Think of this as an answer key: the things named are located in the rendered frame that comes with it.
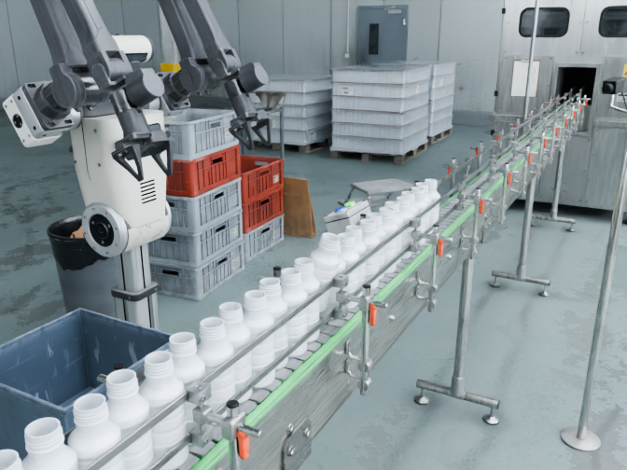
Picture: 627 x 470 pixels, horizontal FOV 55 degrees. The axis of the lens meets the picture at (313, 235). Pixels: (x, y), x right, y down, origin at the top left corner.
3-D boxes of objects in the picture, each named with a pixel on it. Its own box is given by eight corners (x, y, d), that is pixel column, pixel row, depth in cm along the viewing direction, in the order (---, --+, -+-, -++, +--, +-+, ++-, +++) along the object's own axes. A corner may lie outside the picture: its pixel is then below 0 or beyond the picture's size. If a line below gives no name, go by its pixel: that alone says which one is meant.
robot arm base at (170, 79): (151, 75, 180) (169, 111, 180) (168, 62, 175) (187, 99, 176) (171, 73, 187) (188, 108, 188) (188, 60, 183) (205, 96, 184)
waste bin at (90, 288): (104, 363, 304) (90, 243, 284) (44, 342, 325) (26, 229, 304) (165, 326, 342) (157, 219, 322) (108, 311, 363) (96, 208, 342)
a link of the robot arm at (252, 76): (228, 62, 177) (210, 62, 169) (257, 43, 170) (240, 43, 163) (244, 99, 178) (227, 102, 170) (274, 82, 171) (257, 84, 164)
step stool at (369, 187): (379, 215, 552) (381, 172, 539) (417, 235, 499) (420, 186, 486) (333, 222, 533) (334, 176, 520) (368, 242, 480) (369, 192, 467)
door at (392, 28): (402, 121, 1160) (407, 4, 1093) (355, 117, 1205) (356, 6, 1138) (403, 120, 1168) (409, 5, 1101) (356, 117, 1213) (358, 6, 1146)
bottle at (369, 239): (380, 291, 142) (383, 224, 137) (355, 292, 142) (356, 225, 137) (376, 281, 148) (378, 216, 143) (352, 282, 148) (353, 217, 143)
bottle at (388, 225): (376, 265, 159) (379, 204, 154) (398, 268, 156) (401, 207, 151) (369, 272, 154) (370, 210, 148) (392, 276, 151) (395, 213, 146)
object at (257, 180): (244, 204, 423) (243, 173, 416) (196, 198, 440) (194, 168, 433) (285, 186, 475) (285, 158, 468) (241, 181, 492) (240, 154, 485)
